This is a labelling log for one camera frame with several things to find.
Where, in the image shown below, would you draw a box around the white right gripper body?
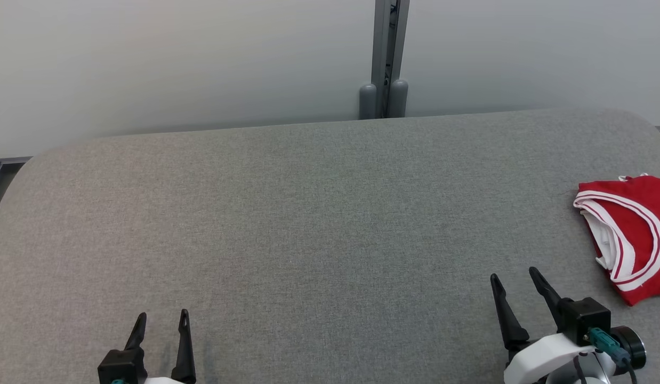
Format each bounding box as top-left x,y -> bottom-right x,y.
503,333 -> 592,384

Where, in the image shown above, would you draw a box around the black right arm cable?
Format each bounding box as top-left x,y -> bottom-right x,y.
573,354 -> 638,384

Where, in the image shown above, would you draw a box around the grey metal partition post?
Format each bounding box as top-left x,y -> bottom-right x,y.
359,0 -> 411,120

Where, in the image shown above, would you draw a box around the teal right camera connector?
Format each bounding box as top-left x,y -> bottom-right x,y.
587,328 -> 630,366

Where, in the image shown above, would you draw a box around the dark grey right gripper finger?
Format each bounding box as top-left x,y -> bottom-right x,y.
490,274 -> 530,350
529,267 -> 565,331

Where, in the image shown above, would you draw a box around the red white-sleeved T-shirt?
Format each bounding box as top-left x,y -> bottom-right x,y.
573,173 -> 660,307

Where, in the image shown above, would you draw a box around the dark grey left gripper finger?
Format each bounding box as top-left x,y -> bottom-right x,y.
125,313 -> 148,353
171,309 -> 197,384

